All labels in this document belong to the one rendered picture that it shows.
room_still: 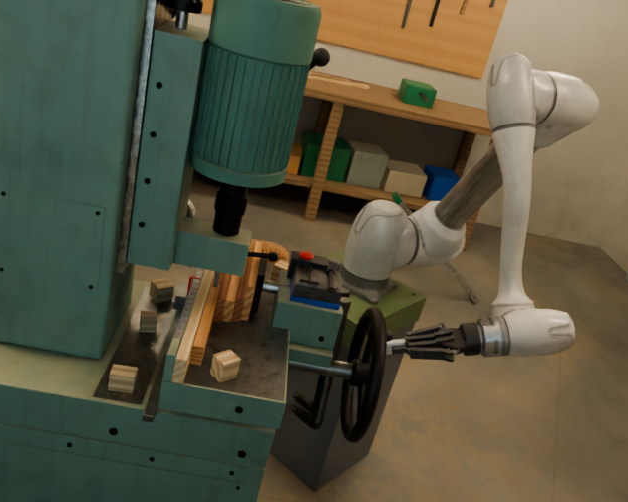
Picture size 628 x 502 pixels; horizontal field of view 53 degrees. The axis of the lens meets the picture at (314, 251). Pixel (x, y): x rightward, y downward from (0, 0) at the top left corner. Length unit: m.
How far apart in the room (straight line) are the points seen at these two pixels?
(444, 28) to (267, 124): 3.58
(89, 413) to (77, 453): 0.10
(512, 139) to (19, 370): 1.13
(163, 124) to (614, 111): 4.35
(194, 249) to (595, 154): 4.28
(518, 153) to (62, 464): 1.15
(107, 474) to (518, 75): 1.21
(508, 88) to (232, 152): 0.73
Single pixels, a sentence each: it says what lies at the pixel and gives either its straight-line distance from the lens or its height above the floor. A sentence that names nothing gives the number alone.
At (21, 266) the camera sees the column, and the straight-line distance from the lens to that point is 1.24.
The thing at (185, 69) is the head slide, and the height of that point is 1.37.
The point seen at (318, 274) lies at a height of 1.00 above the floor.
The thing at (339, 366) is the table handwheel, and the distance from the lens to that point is 1.36.
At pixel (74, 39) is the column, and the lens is 1.07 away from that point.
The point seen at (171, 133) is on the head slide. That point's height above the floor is 1.26.
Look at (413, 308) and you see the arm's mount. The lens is 2.02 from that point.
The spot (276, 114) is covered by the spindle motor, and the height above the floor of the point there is 1.33.
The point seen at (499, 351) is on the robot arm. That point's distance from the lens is 1.50.
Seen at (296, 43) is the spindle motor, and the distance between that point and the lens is 1.06.
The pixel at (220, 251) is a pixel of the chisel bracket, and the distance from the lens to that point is 1.21.
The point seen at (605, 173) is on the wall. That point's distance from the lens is 5.31.
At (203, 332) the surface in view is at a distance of 1.16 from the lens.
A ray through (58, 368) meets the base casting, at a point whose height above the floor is 0.80.
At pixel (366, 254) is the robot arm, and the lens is 1.88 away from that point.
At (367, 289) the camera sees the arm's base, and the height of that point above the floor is 0.72.
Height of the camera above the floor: 1.59
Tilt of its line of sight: 25 degrees down
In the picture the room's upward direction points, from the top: 15 degrees clockwise
